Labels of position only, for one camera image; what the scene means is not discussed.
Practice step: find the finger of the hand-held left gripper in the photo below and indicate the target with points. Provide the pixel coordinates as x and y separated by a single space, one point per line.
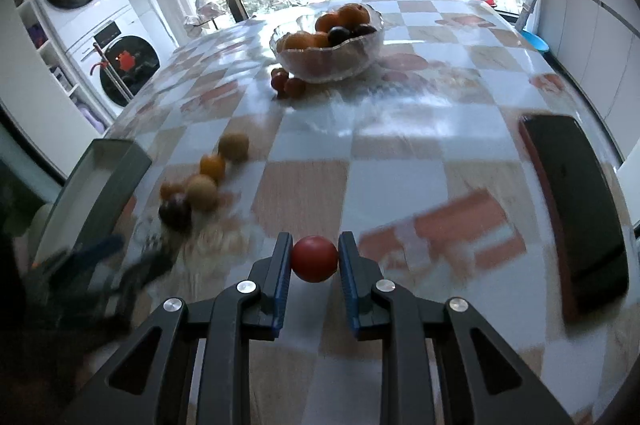
97 248
145 266

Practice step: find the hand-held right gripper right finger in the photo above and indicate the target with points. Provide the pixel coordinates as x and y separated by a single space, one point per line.
348 285

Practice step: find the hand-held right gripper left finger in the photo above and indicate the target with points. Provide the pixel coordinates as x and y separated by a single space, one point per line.
282 285

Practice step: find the red tomato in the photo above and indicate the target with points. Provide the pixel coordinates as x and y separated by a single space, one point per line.
314 258

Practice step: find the clear glass bowl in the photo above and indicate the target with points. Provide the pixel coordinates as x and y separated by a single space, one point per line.
327 62

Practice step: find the grey rectangular box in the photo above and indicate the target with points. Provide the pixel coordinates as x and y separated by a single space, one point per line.
85 200

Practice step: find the small orange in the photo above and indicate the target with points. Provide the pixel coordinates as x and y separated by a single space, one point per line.
171 190
212 166

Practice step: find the yellow round fruit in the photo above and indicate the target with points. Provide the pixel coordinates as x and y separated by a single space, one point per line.
202 192
234 147

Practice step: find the metal pole with red tie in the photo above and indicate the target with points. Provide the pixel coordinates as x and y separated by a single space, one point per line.
112 72

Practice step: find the white washing machine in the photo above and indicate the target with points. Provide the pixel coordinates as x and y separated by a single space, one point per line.
127 62

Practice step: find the white storage shelf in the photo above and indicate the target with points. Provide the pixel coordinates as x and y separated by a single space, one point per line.
45 65

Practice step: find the small red fruit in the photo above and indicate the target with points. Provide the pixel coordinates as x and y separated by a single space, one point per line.
295 87
279 79

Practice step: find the black rectangular tray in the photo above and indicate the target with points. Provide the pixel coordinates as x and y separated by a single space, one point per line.
580 215

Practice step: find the white crumpled cloth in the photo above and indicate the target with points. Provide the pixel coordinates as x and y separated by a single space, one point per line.
202 15

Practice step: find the large orange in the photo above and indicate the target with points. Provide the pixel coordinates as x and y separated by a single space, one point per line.
351 15

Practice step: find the blue basin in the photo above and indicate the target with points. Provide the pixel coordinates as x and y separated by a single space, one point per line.
535 41

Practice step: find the white cabinet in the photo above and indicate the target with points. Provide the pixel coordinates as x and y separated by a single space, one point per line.
590 35

